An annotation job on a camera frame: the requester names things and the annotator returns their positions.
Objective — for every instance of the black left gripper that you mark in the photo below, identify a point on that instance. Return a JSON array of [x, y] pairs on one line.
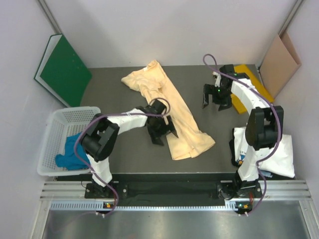
[[166, 128]]

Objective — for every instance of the perforated cable duct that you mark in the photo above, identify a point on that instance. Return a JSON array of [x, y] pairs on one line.
[[106, 206]]

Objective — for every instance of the white plastic basket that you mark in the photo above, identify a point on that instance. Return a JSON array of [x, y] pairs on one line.
[[62, 124]]

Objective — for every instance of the blue t shirt in basket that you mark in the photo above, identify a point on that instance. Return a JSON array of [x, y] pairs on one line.
[[69, 160]]

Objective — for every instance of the aluminium frame rail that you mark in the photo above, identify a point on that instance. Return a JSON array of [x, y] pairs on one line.
[[282, 190]]

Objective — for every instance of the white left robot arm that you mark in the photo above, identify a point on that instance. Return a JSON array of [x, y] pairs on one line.
[[100, 136]]

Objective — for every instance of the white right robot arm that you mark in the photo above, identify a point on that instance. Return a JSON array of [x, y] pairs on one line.
[[264, 127]]

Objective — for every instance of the white folded t shirt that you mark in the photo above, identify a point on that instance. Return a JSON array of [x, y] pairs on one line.
[[281, 163]]

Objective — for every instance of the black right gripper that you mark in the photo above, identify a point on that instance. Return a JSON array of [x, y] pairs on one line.
[[210, 90]]

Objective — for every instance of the green binder folder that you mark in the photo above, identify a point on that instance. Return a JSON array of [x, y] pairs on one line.
[[62, 72]]

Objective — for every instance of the beige cardboard folder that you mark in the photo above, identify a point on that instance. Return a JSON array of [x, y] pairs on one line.
[[279, 65]]

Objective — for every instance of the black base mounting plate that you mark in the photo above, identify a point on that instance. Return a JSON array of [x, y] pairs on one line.
[[161, 190]]

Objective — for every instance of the yellow plastic folder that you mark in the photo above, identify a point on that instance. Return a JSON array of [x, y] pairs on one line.
[[258, 85]]

